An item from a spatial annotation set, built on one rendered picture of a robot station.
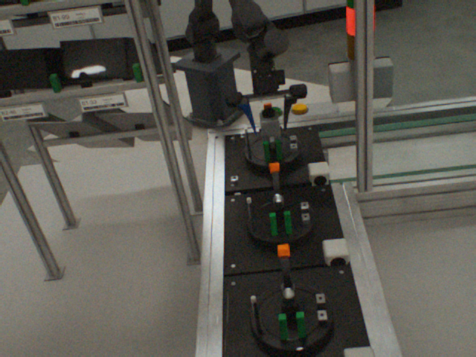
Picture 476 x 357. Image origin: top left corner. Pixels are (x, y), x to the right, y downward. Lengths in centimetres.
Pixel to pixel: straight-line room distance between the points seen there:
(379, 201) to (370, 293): 29
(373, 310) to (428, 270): 24
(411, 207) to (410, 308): 25
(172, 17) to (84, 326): 339
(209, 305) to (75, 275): 40
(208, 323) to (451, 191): 61
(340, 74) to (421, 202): 36
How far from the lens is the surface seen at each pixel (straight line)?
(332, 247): 109
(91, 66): 110
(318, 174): 127
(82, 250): 141
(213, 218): 124
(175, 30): 443
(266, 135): 130
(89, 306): 128
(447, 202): 133
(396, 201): 129
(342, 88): 114
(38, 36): 449
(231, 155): 139
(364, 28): 107
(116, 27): 441
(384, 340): 100
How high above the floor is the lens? 175
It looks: 35 degrees down
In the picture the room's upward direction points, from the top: 9 degrees counter-clockwise
